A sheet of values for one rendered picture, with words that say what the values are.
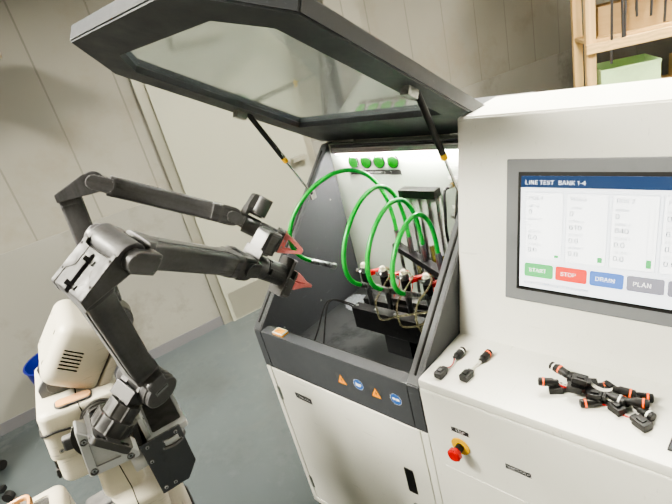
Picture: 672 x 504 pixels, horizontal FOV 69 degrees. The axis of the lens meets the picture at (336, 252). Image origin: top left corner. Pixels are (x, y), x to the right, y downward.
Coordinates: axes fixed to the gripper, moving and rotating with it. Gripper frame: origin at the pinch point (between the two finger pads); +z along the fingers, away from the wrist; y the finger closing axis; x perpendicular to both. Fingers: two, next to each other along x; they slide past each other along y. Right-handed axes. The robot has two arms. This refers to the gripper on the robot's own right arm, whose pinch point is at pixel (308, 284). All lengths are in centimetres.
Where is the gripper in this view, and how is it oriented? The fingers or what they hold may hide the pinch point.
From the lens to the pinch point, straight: 132.9
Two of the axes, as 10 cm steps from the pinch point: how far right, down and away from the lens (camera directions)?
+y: 3.9, -9.2, 0.2
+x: -5.5, -2.2, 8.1
